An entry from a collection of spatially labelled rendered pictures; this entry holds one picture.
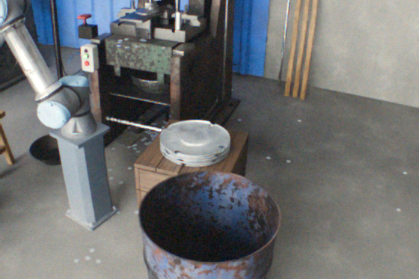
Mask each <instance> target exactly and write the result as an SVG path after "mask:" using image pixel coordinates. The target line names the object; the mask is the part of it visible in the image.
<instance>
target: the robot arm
mask: <svg viewBox="0 0 419 279"><path fill-rule="evenodd" d="M30 6H31V0H0V48H1V46H2V44H3V43H4V41H5V40H6V41H7V44H8V45H9V47H10V49H11V51H12V52H13V55H15V58H16V59H17V61H18V62H19V65H20V66H21V68H22V70H23V72H24V74H25V75H26V76H27V79H28V80H29V81H30V83H31V85H32V87H33V89H34V91H35V92H36V98H35V101H36V102H37V104H38V105H39V106H38V109H37V110H38V112H37V115H38V118H39V120H40V121H42V122H43V124H45V125H47V126H48V127H52V128H54V129H57V128H61V132H62V134H63V136H64V137H66V138H72V139H79V138H86V137H88V136H90V135H92V134H93V133H95V132H96V130H97V122H96V121H95V119H94V116H93V114H92V112H91V102H90V95H89V89H88V87H89V85H88V80H87V79H86V78H85V77H83V76H65V77H63V78H62V79H60V80H59V82H56V80H55V79H54V77H53V76H52V73H51V72H50V71H49V68H48V67H47V65H46V63H45V61H44V60H43V57H42V55H40V52H39V50H38V49H37V47H36V46H35V43H34V42H33V39H32V38H31V35H30V34H29V33H28V30H27V29H26V27H25V26H24V24H25V15H26V14H27V13H28V11H29V9H30Z"/></svg>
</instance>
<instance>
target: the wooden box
mask: <svg viewBox="0 0 419 279"><path fill-rule="evenodd" d="M180 121H181V120H173V119H170V120H169V121H168V123H167V124H166V125H165V127H164V128H166V129H167V128H168V126H169V125H171V124H173V123H176V122H180ZM164 128H163V129H164ZM163 129H162V131H163ZM162 131H161V132H160V133H159V134H158V136H157V137H156V138H155V139H154V141H153V142H152V143H151V144H150V146H149V147H148V148H147V149H146V150H145V151H144V152H143V154H142V155H141V156H140V157H139V159H138V160H137V161H136V162H135V164H134V169H135V180H136V188H137V189H136V192H137V204H138V208H139V205H140V203H141V201H142V199H143V197H144V196H145V195H146V193H147V192H148V191H149V190H150V189H151V188H152V187H154V186H155V185H156V184H157V183H159V182H161V181H163V180H165V179H167V178H169V177H172V176H174V175H177V174H181V173H185V172H189V171H224V172H229V173H232V174H238V175H240V176H243V177H245V166H246V157H247V149H248V141H249V133H247V132H237V131H233V130H229V131H228V129H226V131H227V133H228V134H229V136H230V150H229V153H228V155H227V156H226V157H225V158H224V159H222V160H221V161H220V162H217V163H215V164H212V165H206V166H197V167H194V166H185V165H186V164H184V163H182V164H183V165H179V164H177V163H174V162H172V161H170V160H169V159H167V158H166V157H165V156H164V155H163V154H162V151H161V145H160V142H161V141H160V135H161V133H162Z"/></svg>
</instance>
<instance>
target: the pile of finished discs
mask: <svg viewBox="0 0 419 279"><path fill-rule="evenodd" d="M160 141H161V142H160V145H161V151H162V154H163V155H164V156H165V157H166V158H167V159H169V160H170V161H172V162H174V163H177V164H179V165H183V164H182V163H184V164H186V165H185V166H194V167H197V166H206V165H212V164H215V163H217V162H220V161H221V160H222V159H224V158H225V157H226V156H227V155H228V153H229V150H230V136H229V134H228V133H227V131H226V130H225V129H224V128H223V127H222V126H219V125H218V124H211V123H210V122H209V121H205V120H184V121H180V122H176V123H173V124H171V125H169V126H168V128H167V129H166V128H164V129H163V131H162V133H161V135H160Z"/></svg>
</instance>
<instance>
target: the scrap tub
mask: <svg viewBox="0 0 419 279"><path fill-rule="evenodd" d="M138 209H139V211H138V220H139V224H140V227H141V236H142V237H143V243H144V247H143V258H144V261H145V264H146V266H147V272H148V279H266V277H267V274H268V272H269V270H270V267H271V265H272V259H273V248H274V247H275V241H276V237H277V233H278V231H279V228H280V224H281V211H280V208H279V206H278V204H277V202H276V200H275V199H274V198H273V196H272V194H271V193H270V192H269V191H268V190H266V189H264V187H262V186H261V185H259V184H257V183H256V182H254V181H252V180H250V179H248V178H246V177H243V176H240V175H238V174H232V173H229V172H224V171H189V172H185V173H181V174H177V175H174V176H172V177H169V178H167V179H165V180H163V181H161V182H159V183H157V184H156V185H155V186H154V187H152V188H151V189H150V190H149V191H148V192H147V193H146V195H145V196H144V197H143V199H142V201H141V203H140V205H139V208H138ZM270 260H271V261H270Z"/></svg>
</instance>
